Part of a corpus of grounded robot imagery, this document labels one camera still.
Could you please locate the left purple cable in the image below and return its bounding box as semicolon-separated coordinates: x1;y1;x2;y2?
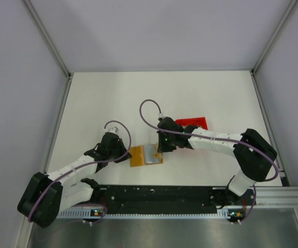
27;120;132;228

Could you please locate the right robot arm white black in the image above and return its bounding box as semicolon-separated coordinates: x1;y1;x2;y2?
157;117;277;205

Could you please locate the grey slotted cable duct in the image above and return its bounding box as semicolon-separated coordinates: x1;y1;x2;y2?
57;208;242;220

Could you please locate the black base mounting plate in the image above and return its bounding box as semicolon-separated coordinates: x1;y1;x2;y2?
88;185;255;214

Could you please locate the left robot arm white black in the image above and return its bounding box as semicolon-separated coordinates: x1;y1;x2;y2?
17;127;131;228

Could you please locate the red plastic card bin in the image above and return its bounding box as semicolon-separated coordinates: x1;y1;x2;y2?
175;117;208;130

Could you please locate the aluminium frame rail front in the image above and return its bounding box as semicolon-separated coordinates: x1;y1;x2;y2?
255;187;298;208

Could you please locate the yellow leather card holder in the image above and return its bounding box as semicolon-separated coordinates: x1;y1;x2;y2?
129;144;163;167

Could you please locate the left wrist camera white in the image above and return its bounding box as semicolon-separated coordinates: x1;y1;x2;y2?
105;126;119;134

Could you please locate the purple cable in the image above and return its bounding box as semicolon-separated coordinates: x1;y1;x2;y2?
140;99;279;224
27;120;132;228

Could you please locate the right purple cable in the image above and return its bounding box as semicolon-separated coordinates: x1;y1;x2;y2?
140;99;279;224

